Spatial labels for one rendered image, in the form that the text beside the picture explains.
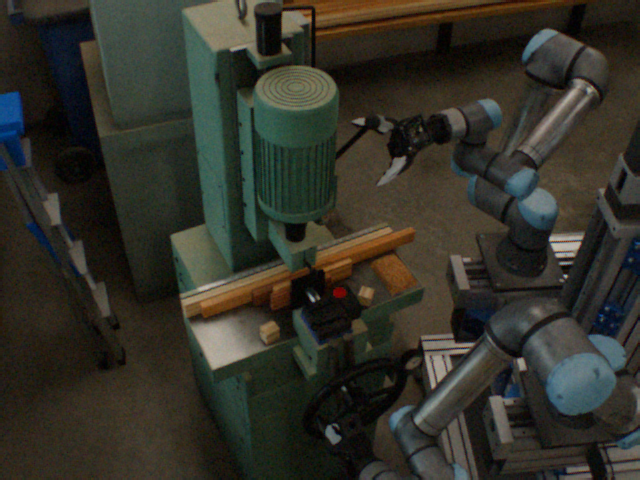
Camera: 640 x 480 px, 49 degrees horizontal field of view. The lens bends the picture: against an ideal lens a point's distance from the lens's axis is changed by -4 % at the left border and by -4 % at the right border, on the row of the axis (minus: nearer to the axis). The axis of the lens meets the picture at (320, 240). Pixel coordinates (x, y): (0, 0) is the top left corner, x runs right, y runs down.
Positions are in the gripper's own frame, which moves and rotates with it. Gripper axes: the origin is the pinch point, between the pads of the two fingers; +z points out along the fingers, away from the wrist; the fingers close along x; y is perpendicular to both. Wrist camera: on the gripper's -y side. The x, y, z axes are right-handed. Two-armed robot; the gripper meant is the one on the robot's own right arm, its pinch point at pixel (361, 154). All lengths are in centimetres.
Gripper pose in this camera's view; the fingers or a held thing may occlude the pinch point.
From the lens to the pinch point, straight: 160.0
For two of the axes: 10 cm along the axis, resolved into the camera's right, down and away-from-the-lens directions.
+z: -8.9, 3.1, -3.4
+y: 2.9, -1.9, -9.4
